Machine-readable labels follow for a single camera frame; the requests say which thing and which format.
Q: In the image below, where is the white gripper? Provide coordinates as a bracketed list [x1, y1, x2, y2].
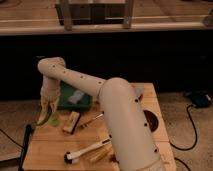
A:
[36, 76, 61, 126]

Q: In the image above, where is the green pepper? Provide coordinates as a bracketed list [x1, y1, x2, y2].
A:
[40, 107, 52, 125]

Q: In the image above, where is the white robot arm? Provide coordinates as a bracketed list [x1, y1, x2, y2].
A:
[38, 57, 166, 171]

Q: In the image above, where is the green plastic cup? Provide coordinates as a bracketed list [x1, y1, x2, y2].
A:
[47, 112, 60, 127]

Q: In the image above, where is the green plastic tray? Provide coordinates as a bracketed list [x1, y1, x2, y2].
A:
[58, 82, 92, 111]

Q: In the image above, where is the wooden block brush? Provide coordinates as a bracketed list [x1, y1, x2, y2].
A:
[63, 111, 80, 134]

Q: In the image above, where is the black table leg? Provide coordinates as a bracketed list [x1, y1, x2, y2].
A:
[18, 124, 33, 171]

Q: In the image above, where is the grey sponge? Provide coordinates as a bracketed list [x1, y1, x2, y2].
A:
[68, 90, 84, 104]

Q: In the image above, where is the metal spoon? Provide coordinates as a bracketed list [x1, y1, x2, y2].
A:
[78, 113, 103, 129]

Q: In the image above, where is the yellow banana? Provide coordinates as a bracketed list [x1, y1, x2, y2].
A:
[90, 145, 112, 163]

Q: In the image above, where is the dark red bowl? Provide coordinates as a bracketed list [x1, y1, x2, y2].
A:
[144, 110, 159, 132]

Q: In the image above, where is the white black handled tool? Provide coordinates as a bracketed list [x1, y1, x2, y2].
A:
[64, 139, 110, 164]

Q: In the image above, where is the black cable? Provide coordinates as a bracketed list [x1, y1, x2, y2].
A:
[169, 103, 199, 171]

